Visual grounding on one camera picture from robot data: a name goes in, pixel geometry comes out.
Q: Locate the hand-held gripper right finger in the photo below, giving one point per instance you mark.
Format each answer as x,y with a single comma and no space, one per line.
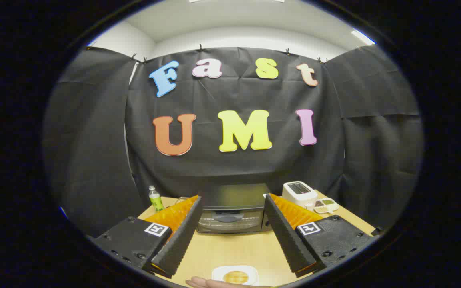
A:
284,236

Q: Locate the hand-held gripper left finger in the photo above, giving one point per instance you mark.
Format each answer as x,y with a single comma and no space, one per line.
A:
182,240

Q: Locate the white divided snack dish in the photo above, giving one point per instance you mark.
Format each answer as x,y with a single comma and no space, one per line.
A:
325,205

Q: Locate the ceiling light panel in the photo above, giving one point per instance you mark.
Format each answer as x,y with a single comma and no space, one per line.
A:
362,37

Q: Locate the white plate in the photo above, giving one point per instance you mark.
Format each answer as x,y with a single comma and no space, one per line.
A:
216,272

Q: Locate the golden bread roll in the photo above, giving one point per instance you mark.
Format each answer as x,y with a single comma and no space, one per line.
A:
235,276

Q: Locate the white toaster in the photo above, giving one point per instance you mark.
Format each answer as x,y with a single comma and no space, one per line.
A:
299,194

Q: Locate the green drink bottle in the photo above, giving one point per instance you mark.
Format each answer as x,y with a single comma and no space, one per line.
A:
156,200

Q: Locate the black toaster oven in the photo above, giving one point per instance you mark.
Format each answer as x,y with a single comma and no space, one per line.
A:
230,200

